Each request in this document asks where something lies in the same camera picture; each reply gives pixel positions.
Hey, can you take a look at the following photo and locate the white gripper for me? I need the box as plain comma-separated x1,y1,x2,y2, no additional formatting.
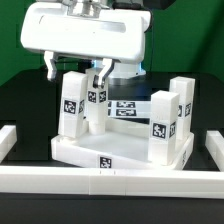
21,2,148,89

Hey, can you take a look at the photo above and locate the white desk tabletop tray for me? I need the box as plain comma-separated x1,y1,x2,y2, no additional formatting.
51,118,194,170

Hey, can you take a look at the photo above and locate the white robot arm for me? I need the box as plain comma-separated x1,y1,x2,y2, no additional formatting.
21,0,176,88

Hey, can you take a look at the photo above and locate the white U-shaped obstacle fence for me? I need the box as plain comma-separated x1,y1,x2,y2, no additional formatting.
0,125,224,199

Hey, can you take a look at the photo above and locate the white marker base plate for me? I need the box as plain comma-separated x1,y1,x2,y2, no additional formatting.
108,100,151,119

